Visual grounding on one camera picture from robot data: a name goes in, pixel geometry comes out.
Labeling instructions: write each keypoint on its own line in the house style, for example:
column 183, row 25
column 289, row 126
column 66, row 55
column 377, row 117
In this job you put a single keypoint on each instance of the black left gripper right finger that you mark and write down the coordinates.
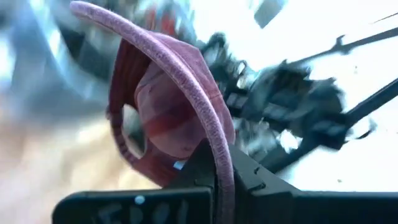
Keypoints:
column 295, row 207

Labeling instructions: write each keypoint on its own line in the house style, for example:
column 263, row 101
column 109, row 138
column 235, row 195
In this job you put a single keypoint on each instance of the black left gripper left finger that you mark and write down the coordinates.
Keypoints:
column 140, row 207

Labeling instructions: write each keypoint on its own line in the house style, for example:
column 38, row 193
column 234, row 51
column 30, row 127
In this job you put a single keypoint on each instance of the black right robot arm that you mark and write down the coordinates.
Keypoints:
column 295, row 99

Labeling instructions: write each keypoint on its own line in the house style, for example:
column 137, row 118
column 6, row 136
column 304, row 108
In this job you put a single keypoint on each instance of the black overhead frame bar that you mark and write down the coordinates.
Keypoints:
column 376, row 99
column 367, row 40

